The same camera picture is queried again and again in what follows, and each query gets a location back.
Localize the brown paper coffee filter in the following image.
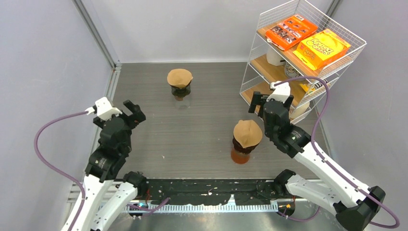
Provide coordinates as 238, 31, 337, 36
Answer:
233, 120, 263, 148

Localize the amber brown coffee dripper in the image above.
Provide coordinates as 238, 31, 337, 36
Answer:
232, 138, 259, 154

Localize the dark green coffee dripper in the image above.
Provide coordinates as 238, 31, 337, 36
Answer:
171, 83, 191, 98

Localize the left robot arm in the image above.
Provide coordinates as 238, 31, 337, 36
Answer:
62, 97, 148, 231

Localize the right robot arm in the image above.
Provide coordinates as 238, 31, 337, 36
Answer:
249, 91, 386, 231

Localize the cream lettered bottle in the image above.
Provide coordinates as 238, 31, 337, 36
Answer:
289, 102, 310, 120

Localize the white ceramic mug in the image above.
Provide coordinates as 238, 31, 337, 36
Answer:
266, 47, 286, 66

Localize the yellow black snack packet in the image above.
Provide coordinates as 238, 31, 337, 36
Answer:
299, 81, 323, 95

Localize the clear glass beaker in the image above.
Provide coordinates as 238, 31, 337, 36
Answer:
174, 96, 191, 110

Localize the orange glass carafe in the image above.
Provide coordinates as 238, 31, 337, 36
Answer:
230, 149, 251, 165

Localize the orange snack box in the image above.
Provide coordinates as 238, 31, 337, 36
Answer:
265, 14, 318, 51

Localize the yellow snack box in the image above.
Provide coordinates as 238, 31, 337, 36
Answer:
293, 29, 351, 71

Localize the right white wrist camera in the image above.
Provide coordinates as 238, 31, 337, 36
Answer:
266, 81, 291, 103

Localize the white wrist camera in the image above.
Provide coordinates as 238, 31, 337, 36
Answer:
85, 97, 122, 121
266, 81, 291, 103

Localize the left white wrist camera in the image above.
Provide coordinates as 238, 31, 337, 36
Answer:
85, 97, 122, 121

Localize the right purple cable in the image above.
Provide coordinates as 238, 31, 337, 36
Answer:
274, 76, 400, 230

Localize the white wire shelf rack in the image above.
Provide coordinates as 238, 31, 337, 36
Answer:
240, 0, 367, 103

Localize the aluminium frame rail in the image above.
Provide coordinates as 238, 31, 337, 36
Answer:
67, 181, 357, 214

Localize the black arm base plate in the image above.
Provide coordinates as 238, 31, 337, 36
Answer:
135, 179, 293, 205

